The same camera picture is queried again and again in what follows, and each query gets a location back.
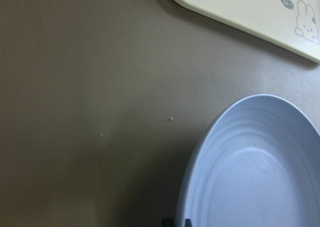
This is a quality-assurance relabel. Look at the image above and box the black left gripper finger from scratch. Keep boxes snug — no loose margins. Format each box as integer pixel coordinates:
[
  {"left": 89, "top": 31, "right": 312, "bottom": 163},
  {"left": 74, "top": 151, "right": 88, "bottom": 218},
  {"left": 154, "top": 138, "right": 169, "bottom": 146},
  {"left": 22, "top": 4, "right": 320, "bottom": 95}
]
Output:
[{"left": 161, "top": 218, "right": 175, "bottom": 227}]

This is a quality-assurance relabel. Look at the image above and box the cream rabbit tray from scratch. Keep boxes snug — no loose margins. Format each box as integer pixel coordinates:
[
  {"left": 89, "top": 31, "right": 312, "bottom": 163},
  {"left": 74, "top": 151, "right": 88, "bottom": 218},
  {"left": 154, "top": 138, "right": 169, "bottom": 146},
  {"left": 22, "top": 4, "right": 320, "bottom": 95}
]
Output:
[{"left": 174, "top": 0, "right": 320, "bottom": 63}]

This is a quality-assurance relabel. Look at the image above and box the light blue plate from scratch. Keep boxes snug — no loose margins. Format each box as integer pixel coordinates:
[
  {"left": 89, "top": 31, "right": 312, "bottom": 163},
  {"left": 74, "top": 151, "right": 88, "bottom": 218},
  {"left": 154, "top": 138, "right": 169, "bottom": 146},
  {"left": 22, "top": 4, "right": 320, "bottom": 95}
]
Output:
[{"left": 175, "top": 94, "right": 320, "bottom": 227}]

